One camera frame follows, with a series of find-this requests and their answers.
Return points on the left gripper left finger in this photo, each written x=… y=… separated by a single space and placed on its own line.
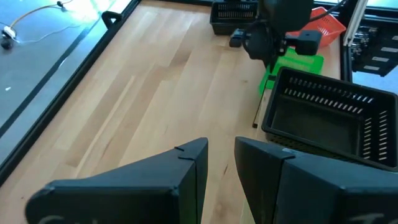
x=140 y=193

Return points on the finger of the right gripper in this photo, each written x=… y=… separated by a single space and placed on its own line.
x=272 y=68

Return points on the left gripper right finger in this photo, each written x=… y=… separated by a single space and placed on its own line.
x=311 y=196

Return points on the small green plastic basket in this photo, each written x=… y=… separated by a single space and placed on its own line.
x=298 y=63

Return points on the small black plastic basket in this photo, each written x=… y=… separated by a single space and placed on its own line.
x=233 y=25

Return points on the large black plastic basket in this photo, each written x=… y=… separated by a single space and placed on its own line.
x=311 y=124

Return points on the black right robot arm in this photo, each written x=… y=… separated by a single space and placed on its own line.
x=286 y=9

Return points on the small orange plastic basket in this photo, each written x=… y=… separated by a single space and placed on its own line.
x=329 y=26

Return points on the silver aluminium bar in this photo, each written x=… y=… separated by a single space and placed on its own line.
x=354 y=21

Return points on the black clamp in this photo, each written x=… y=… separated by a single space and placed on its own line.
x=105 y=18

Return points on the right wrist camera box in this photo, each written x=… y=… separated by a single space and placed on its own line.
x=308 y=43

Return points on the black aluminium table frame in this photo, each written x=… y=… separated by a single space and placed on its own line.
x=62 y=96

